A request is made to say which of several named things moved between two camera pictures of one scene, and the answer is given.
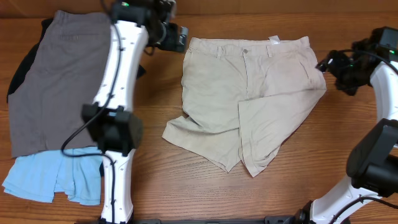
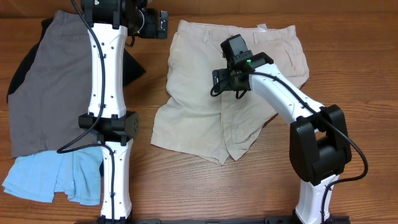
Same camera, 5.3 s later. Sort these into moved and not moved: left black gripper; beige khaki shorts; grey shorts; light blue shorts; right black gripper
Moved: left black gripper; beige khaki shorts; right black gripper
Not moved: grey shorts; light blue shorts
